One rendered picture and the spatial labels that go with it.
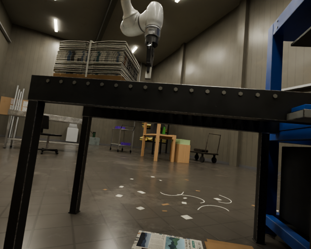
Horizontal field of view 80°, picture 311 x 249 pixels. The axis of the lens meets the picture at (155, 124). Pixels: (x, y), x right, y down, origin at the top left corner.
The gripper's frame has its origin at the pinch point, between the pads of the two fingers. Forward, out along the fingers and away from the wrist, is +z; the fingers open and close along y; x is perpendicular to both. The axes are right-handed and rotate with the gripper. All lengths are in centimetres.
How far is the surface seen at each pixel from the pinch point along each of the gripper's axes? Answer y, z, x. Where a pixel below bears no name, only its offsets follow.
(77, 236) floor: 0, 93, -29
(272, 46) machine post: -43, -43, 85
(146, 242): -5, 92, 8
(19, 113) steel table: -332, 1, -390
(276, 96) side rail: 24, 16, 57
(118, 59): 14.2, -0.8, -13.2
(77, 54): 12.8, -2.8, -35.8
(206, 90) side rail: 24.0, 15.0, 29.6
